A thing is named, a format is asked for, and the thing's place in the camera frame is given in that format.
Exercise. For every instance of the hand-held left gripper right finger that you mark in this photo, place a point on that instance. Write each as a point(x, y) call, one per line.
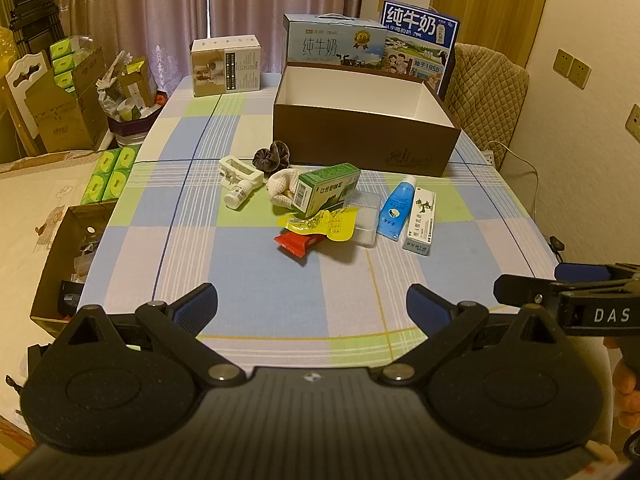
point(426, 306)

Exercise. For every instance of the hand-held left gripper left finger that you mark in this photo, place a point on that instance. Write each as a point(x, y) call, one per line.
point(197, 305)

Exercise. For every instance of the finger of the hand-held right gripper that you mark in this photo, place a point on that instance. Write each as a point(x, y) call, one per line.
point(525, 287)
point(582, 271)

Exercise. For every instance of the white medicine box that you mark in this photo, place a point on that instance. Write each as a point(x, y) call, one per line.
point(421, 220)

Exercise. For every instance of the blue plastic bottle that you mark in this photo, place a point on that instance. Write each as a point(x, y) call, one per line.
point(395, 210)

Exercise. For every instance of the clear plastic case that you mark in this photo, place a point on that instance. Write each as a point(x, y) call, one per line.
point(367, 220)

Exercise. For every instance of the red snack packet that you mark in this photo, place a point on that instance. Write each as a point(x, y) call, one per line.
point(297, 245)

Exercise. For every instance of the white pill bottle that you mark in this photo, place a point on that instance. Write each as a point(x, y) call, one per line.
point(237, 195)

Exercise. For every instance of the yellow snack packet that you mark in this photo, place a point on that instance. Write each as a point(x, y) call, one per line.
point(320, 225)

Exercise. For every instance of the white plastic clip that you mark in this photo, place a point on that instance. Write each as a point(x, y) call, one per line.
point(240, 170)

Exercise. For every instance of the white knitted sock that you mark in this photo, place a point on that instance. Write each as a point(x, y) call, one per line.
point(281, 186)

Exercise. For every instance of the green medicine box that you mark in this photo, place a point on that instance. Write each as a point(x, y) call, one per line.
point(325, 187)

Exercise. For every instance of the dark brown sock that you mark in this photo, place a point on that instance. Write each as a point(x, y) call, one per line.
point(271, 157)

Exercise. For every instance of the brown storage box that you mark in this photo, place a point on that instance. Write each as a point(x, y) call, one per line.
point(360, 130)

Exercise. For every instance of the person's right hand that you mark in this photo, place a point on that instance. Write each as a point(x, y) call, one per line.
point(627, 385)

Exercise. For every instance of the small black clip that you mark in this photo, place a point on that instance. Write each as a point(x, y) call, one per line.
point(557, 244)

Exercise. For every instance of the checked tablecloth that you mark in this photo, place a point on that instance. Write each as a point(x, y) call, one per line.
point(175, 240)

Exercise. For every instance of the white power strip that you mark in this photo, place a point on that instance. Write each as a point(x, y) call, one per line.
point(489, 156)

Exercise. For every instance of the open cardboard floor box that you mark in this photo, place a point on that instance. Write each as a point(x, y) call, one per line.
point(50, 280)

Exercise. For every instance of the green tissue multipack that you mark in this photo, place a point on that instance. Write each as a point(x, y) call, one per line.
point(111, 175)

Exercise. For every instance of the chair with quilted cover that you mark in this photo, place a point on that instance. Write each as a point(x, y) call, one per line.
point(487, 95)

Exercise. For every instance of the bin of crumpled bags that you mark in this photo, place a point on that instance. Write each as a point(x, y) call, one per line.
point(127, 100)

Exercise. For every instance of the brown cardboard carton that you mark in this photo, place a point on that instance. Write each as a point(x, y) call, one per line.
point(65, 115)

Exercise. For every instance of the white product box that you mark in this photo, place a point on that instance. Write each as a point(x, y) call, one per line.
point(225, 67)

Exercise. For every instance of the dark blue milk carton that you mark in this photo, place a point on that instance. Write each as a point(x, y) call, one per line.
point(422, 50)

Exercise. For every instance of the green tissue pack stack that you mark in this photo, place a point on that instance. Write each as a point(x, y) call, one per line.
point(64, 62)

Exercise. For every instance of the light blue milk carton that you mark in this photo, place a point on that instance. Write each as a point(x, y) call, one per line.
point(335, 40)

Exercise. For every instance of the pink curtain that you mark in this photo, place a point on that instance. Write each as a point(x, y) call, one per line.
point(160, 5)

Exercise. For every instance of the yellow plastic bag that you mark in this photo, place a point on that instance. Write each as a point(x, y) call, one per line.
point(4, 42)

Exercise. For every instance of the single wall socket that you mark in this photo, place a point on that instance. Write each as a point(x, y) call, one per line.
point(634, 122)

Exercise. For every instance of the wall socket pair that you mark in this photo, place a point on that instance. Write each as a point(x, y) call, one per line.
point(571, 68)

